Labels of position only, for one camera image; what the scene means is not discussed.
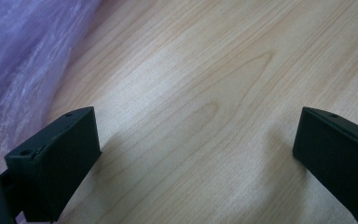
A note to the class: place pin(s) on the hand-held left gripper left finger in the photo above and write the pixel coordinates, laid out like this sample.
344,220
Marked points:
59,161

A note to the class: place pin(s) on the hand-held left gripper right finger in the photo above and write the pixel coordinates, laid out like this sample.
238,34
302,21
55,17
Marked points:
338,161

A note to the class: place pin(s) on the purple plastic bag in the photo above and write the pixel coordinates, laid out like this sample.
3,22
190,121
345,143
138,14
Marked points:
18,62

